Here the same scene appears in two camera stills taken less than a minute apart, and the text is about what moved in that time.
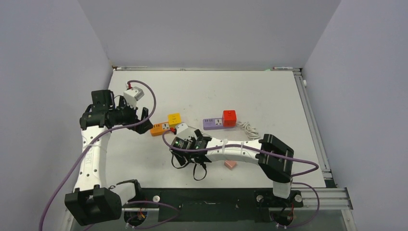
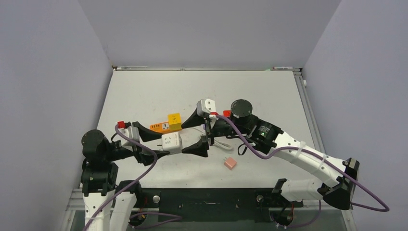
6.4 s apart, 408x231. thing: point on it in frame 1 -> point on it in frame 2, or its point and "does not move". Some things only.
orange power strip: [158, 129] does not move
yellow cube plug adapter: [173, 119] does not move
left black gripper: [143, 127] -> [146, 134]
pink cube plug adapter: [231, 164] does not move
